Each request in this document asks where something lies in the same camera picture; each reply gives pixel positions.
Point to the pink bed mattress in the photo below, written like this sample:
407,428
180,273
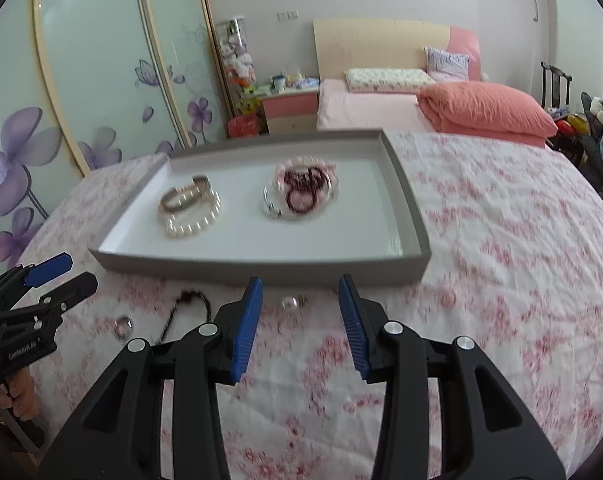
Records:
339,109

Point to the wardrobe with flower doors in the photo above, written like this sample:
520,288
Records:
86,84

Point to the floral pillow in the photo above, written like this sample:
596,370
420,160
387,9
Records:
387,80

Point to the purple patterned pillow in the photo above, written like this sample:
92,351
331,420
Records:
446,66

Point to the pink nightstand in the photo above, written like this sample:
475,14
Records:
292,111

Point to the red bin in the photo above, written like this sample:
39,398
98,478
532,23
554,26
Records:
244,126

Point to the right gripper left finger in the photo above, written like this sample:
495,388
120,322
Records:
114,432

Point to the pearl earring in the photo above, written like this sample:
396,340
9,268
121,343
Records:
294,302

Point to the grey cardboard tray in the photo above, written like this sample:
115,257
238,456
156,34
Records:
373,231

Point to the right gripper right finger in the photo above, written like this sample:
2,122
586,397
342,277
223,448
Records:
487,431

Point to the wide silver cuff bangle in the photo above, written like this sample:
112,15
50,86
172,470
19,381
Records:
180,199

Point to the wall socket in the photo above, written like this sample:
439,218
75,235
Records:
287,16

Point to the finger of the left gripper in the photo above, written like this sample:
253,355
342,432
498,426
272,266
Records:
48,270
63,298

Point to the dark wooden chair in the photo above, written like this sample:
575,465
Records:
556,87

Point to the salmon folded duvet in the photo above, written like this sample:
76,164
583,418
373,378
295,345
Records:
493,111

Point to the thin silver bangle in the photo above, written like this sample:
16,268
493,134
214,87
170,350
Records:
299,195

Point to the plush toy display tube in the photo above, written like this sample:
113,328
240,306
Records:
238,65

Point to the white mug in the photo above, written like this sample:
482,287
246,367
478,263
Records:
279,83

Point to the beige pink headboard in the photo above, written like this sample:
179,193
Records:
344,43

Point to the person's left hand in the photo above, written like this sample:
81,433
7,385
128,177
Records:
20,396

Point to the pink floral bedsheet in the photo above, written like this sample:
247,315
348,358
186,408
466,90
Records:
516,263

